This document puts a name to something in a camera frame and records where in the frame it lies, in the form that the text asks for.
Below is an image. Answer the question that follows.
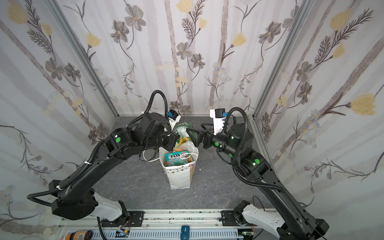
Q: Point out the green snack packet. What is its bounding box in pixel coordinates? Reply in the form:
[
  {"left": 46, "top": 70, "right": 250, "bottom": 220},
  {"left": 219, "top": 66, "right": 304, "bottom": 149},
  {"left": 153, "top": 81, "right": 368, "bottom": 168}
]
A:
[{"left": 173, "top": 122, "right": 194, "bottom": 146}]

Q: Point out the white patterned paper bag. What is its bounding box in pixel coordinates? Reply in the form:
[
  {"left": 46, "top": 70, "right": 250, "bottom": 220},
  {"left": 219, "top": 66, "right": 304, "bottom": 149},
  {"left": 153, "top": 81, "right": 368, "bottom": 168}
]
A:
[{"left": 141, "top": 140, "right": 199, "bottom": 190}]

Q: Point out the teal Fox's candy packet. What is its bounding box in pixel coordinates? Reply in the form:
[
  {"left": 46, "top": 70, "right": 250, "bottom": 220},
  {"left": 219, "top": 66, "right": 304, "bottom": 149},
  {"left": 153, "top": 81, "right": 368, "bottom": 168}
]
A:
[{"left": 165, "top": 151, "right": 193, "bottom": 167}]

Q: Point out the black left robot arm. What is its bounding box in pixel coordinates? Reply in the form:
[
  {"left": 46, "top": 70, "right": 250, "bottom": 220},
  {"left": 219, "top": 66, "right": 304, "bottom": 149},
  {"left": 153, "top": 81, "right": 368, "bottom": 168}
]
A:
[{"left": 27, "top": 90, "right": 179, "bottom": 221}]

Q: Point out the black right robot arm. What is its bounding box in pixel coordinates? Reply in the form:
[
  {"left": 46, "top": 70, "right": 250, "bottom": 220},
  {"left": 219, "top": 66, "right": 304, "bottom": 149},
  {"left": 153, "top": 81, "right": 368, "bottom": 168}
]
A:
[{"left": 186, "top": 107, "right": 330, "bottom": 240}]

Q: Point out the blue clip on tray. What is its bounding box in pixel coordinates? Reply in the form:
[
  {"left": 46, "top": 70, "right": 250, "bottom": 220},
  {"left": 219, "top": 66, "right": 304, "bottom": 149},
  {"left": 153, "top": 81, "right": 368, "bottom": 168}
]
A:
[{"left": 180, "top": 226, "right": 190, "bottom": 240}]

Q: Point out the small green circuit board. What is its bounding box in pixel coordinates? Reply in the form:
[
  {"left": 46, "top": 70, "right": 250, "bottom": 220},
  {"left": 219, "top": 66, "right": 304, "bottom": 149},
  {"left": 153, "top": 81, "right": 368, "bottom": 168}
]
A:
[{"left": 115, "top": 230, "right": 130, "bottom": 238}]

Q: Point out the brown orange bottle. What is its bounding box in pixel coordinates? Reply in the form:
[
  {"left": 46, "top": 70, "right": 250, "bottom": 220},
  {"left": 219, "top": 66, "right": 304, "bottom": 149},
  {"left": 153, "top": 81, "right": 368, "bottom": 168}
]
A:
[{"left": 59, "top": 230, "right": 93, "bottom": 240}]

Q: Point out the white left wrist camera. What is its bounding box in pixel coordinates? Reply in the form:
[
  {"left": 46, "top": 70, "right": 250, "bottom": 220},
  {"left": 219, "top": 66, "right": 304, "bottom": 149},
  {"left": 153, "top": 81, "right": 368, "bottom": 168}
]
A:
[{"left": 168, "top": 109, "right": 181, "bottom": 130}]

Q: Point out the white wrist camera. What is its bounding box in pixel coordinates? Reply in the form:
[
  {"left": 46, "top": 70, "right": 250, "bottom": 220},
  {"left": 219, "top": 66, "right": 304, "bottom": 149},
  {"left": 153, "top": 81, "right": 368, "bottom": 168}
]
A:
[
  {"left": 168, "top": 109, "right": 181, "bottom": 130},
  {"left": 210, "top": 108, "right": 228, "bottom": 135}
]

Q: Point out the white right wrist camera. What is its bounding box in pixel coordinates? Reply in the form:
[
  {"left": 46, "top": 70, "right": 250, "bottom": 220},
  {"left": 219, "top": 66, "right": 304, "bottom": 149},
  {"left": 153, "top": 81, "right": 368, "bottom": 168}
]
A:
[{"left": 210, "top": 108, "right": 228, "bottom": 135}]

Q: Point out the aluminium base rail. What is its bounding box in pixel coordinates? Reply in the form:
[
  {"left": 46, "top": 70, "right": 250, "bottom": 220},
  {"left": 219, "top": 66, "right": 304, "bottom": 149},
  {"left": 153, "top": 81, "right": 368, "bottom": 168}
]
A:
[{"left": 56, "top": 208, "right": 305, "bottom": 232}]

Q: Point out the white perforated cable tray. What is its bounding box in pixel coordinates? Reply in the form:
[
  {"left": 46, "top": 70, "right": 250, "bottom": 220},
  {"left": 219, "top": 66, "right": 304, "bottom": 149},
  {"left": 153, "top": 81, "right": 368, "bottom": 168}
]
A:
[{"left": 103, "top": 229, "right": 244, "bottom": 240}]

